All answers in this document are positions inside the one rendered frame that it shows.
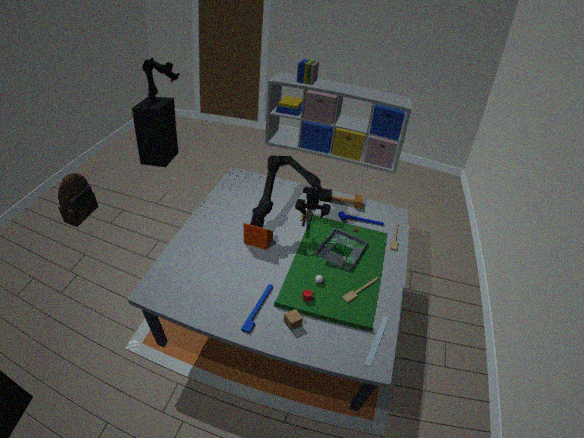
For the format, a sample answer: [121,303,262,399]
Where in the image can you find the green mat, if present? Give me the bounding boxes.
[276,215,387,326]

